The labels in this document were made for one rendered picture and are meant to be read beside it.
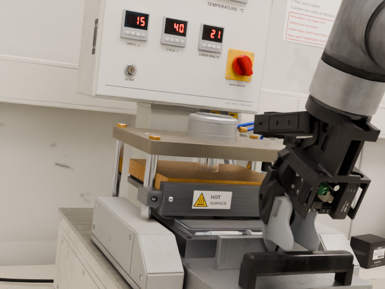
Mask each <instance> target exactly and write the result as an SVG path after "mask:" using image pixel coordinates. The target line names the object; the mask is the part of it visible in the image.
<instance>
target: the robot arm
mask: <svg viewBox="0 0 385 289"><path fill-rule="evenodd" d="M309 93H310V94H309V96H308V99H307V102H306V104H305V109H306V111H297V112H278V111H271V112H264V114H259V115H254V130H253V133H254V134H258V135H262V137H263V138H269V139H271V140H276V139H285V136H312V137H310V138H296V139H294V141H293V143H287V144H286V146H285V148H283V149H282V150H280V151H278V152H277V154H278V156H277V158H276V160H275V161H274V162H273V166H269V167H268V170H267V174H266V176H265V178H264V180H263V182H262V184H261V186H260V190H259V194H258V204H259V214H260V219H261V229H262V235H263V240H264V243H265V246H266V249H267V250H268V252H283V251H284V250H285V251H287V252H290V251H291V250H292V248H293V244H294V242H296V243H297V244H300V245H301V246H303V247H304V248H306V249H308V250H309V251H315V250H316V249H317V248H318V246H319V244H320V238H319V234H318V232H317V229H316V226H315V221H316V218H317V215H318V214H328V215H329V216H330V217H331V218H332V219H333V220H344V219H345V218H346V216H348V217H349V218H350V219H351V220H354V218H355V216H356V214H357V212H358V209H359V207H360V205H361V203H362V200H363V198H364V196H365V194H366V191H367V189H368V187H369V185H370V183H371V180H370V179H369V178H368V177H367V176H366V175H364V174H363V173H362V172H361V171H360V170H359V169H357V168H356V167H355V163H356V161H357V159H358V156H359V154H360V152H361V150H362V147H363V145H364V142H365V141H368V142H376V141H377V139H378V136H379V134H380V132H381V130H380V129H378V128H377V127H375V126H374V125H373V124H371V123H370V122H371V119H372V115H374V114H376V112H377V109H378V107H379V104H380V102H381V100H382V98H383V95H384V93H385V0H342V2H341V4H340V7H339V10H338V12H337V15H336V18H335V21H334V23H333V26H332V29H331V32H330V34H329V37H328V39H327V43H326V45H325V48H324V51H323V53H322V56H321V57H320V59H319V62H318V65H317V68H316V70H315V73H314V75H313V79H312V81H311V84H310V86H309ZM359 187H360V188H361V189H362V192H361V194H360V196H359V199H358V201H357V203H356V205H355V207H354V208H353V207H352V206H351V205H352V202H353V200H354V198H355V196H356V193H357V191H358V189H359ZM285 193H286V194H287V195H288V196H289V197H288V196H286V195H285Z"/></svg>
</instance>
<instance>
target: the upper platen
mask: <svg viewBox="0 0 385 289"><path fill-rule="evenodd" d="M219 162H220V159H212V158H197V162H183V161H164V160H158V166H157V172H156V182H155V187H156V188H158V189H160V182H161V181H170V182H199V183H226V184H241V185H261V184H262V182H263V180H264V178H265V176H266V175H265V174H262V173H259V172H257V171H254V170H250V169H247V168H245V167H242V166H239V165H233V164H222V163H219ZM145 170H146V159H134V158H130V160H129V170H128V173H130V176H128V179H127V182H129V183H130V184H131V185H133V186H134V187H136V188H138V186H139V185H144V176H145Z"/></svg>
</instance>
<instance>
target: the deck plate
mask: <svg viewBox="0 0 385 289"><path fill-rule="evenodd" d="M93 211H94V208H58V212H59V213H60V215H61V216H62V217H63V218H64V220H65V221H66V222H67V224H68V225H69V226H70V227H71V229H72V230H73V231H74V233H75V234H76V235H77V237H78V238H79V239H80V240H81V242H82V243H83V244H84V245H85V247H86V248H87V250H88V251H89V252H90V253H91V255H92V256H93V257H94V258H95V260H96V261H97V262H98V264H99V265H100V267H101V268H102V269H103V270H104V272H105V273H106V274H107V275H108V277H109V278H110V279H111V281H112V282H113V283H114V285H115V286H116V287H117V288H118V289H133V288H132V287H131V285H130V284H129V283H128V282H127V281H126V280H125V278H124V277H123V276H122V275H121V273H120V272H119V271H118V270H117V269H116V268H115V266H114V265H113V264H112V263H111V262H110V261H109V259H108V258H107V257H106V256H105V255H104V254H103V252H102V251H101V250H100V248H99V247H98V246H97V245H96V244H95V243H94V241H93V240H92V239H91V233H92V222H93Z"/></svg>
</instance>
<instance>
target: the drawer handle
mask: <svg viewBox="0 0 385 289"><path fill-rule="evenodd" d="M353 259H354V256H353V254H352V253H350V252H348V251H346V250H334V251H290V252H287V251H283V252H247V253H245V254H244V256H243V261H242V263H241V268H240V272H239V281H238V285H239V286H241V287H242V288H243V289H255V287H256V280H257V276H278V275H303V274H328V273H335V280H336V281H337V282H339V283H341V284H343V285H345V286H346V285H351V284H352V277H353V269H354V263H353Z"/></svg>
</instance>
